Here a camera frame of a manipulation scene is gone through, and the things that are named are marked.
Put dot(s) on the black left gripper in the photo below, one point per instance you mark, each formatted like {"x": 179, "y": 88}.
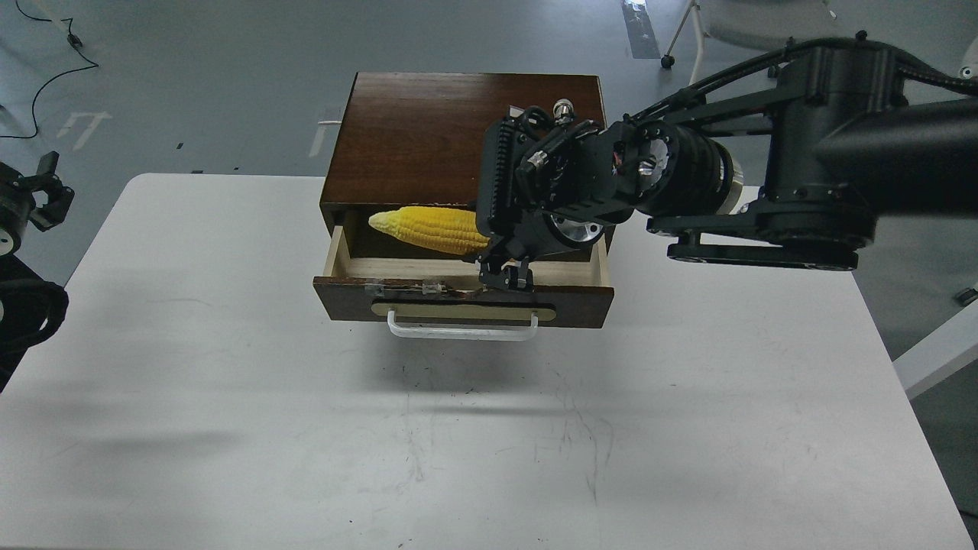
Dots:
{"x": 18, "y": 205}

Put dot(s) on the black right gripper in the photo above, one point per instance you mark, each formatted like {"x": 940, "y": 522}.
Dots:
{"x": 549, "y": 184}

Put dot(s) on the yellow corn cob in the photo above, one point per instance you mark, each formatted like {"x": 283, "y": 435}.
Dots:
{"x": 449, "y": 231}

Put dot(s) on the wooden drawer with white handle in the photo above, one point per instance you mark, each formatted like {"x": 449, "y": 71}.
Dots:
{"x": 369, "y": 274}

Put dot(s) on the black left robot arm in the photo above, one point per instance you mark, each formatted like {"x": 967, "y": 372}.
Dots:
{"x": 33, "y": 309}

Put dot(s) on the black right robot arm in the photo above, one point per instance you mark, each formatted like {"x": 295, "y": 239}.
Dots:
{"x": 785, "y": 160}

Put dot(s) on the dark wooden cabinet box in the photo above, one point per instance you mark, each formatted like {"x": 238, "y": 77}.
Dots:
{"x": 417, "y": 139}

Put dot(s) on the grey office chair on wheels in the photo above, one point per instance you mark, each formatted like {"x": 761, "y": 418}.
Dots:
{"x": 755, "y": 25}

